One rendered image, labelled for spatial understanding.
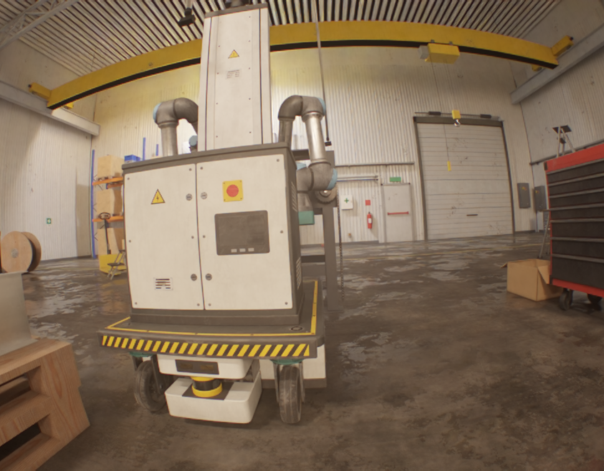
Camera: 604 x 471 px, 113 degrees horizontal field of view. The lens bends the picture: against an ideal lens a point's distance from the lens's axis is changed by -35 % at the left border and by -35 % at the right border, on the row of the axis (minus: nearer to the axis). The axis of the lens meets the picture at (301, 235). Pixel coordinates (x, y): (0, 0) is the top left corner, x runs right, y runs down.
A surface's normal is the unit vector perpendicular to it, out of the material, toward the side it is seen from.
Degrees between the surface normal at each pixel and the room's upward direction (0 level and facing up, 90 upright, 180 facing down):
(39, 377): 90
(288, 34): 90
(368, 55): 90
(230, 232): 90
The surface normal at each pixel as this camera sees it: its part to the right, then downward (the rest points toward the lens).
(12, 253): 0.42, -0.01
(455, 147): -0.07, 0.02
